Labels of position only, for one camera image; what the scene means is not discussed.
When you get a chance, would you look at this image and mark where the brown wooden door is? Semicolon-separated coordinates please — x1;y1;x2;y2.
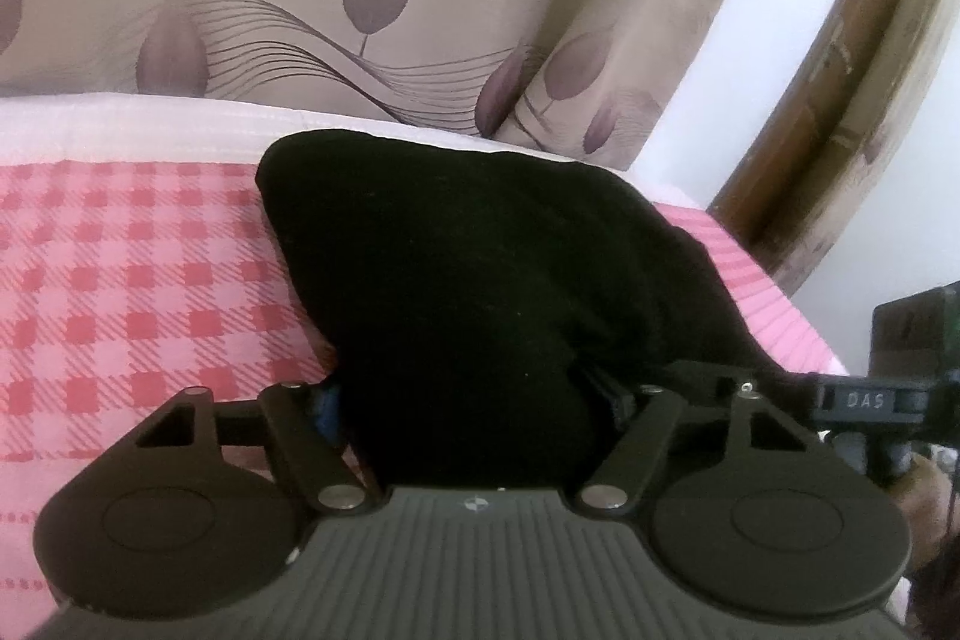
709;0;958;294

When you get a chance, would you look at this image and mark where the person's right hand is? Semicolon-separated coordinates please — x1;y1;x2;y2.
887;453;958;570

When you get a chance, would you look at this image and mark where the small black garment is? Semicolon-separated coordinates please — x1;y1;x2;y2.
256;130;775;489

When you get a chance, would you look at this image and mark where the pink checked bed sheet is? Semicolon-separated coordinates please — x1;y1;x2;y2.
0;91;850;640

